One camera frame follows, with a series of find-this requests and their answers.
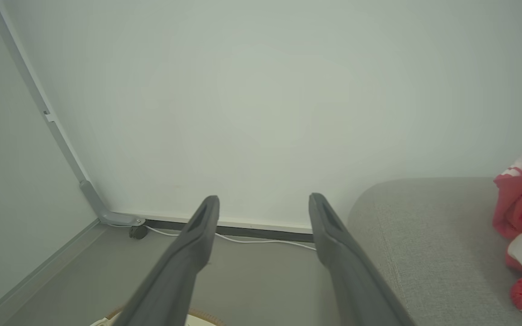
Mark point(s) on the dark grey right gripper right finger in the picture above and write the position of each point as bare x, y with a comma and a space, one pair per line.
356, 280

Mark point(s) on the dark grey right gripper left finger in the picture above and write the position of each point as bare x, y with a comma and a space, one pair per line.
175, 276

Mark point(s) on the dark caster wheel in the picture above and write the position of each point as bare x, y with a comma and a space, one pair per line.
138, 232

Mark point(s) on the light grey fabric sofa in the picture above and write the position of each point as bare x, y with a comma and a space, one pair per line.
437, 244

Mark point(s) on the grey metal frame post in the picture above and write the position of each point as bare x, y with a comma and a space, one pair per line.
57, 131

